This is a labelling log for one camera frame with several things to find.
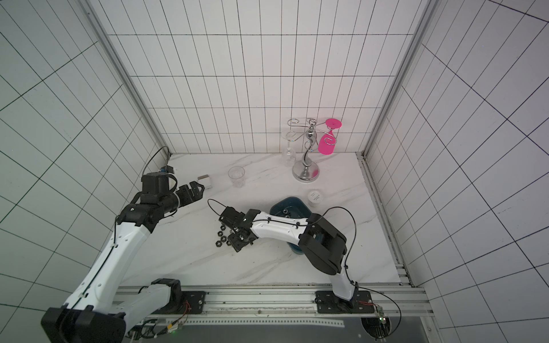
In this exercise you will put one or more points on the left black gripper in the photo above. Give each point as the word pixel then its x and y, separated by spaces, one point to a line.
pixel 197 194

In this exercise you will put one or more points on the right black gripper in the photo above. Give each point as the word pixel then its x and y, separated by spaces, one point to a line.
pixel 234 227

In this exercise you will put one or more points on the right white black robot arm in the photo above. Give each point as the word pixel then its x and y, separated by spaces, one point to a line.
pixel 323 244

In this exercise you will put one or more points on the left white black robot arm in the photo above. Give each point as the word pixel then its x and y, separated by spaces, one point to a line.
pixel 88 314

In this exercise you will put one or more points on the small white cardboard box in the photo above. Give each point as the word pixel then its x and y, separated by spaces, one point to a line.
pixel 206 181

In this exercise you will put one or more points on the teal storage box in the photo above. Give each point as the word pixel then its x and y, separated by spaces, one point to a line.
pixel 297 209

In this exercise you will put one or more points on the clear plastic cup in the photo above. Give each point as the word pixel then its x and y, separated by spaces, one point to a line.
pixel 237 176

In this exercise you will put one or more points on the clear wine glass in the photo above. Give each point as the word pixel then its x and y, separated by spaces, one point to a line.
pixel 289 154

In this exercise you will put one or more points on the silver glass rack stand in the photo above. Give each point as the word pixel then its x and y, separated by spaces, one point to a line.
pixel 305 170

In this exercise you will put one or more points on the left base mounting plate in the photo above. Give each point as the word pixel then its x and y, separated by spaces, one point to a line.
pixel 190 303

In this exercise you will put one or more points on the base mounting plate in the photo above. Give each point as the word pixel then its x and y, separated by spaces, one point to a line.
pixel 190 303
pixel 328 303

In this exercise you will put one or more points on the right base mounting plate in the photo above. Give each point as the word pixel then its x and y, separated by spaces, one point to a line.
pixel 328 303

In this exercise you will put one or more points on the pink wine glass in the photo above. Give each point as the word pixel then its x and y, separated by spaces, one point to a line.
pixel 328 141

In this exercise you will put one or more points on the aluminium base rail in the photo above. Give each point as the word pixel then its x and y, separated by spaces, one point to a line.
pixel 291 305

